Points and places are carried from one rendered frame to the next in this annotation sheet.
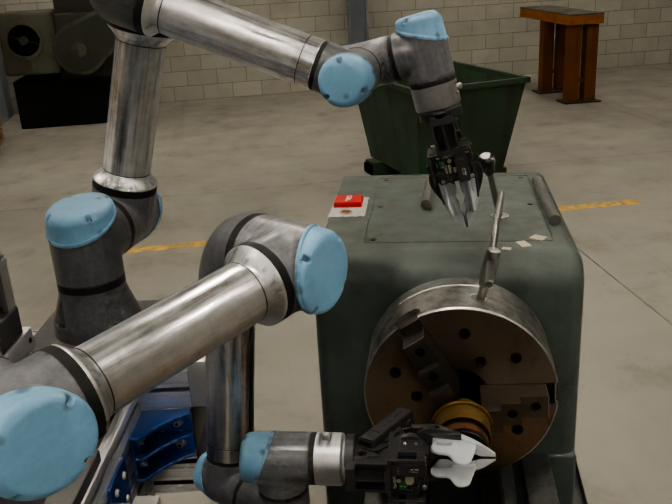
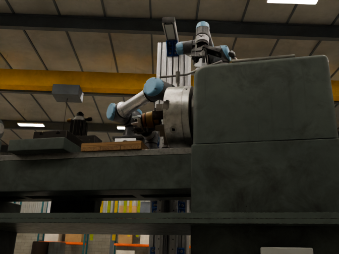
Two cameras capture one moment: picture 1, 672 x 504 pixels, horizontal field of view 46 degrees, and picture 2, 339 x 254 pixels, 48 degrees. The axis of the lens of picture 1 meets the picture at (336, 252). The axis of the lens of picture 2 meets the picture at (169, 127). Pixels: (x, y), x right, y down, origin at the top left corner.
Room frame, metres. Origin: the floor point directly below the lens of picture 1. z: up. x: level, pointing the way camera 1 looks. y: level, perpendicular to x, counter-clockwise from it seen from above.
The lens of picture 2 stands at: (1.31, -1.99, 0.37)
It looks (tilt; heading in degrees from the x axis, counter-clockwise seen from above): 20 degrees up; 96
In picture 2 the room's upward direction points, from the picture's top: 2 degrees clockwise
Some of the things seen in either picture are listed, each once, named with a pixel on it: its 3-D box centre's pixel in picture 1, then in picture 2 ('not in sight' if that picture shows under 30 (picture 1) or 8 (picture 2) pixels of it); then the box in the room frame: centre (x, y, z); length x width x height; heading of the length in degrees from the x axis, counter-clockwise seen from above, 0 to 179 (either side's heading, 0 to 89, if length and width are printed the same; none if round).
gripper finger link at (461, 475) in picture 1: (463, 472); (136, 123); (0.94, -0.16, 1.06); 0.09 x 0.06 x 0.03; 82
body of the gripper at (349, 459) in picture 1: (388, 462); (142, 127); (0.95, -0.06, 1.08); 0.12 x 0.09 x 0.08; 82
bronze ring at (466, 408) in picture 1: (462, 432); (151, 119); (1.02, -0.17, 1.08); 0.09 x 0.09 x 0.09; 82
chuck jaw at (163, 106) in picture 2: (518, 402); (161, 111); (1.08, -0.27, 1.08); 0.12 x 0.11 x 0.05; 82
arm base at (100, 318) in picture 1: (95, 300); not in sight; (1.29, 0.43, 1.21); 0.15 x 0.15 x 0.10
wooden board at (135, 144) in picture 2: not in sight; (123, 156); (0.88, -0.15, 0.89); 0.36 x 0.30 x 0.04; 82
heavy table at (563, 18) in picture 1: (557, 51); not in sight; (9.93, -2.87, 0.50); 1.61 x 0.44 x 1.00; 7
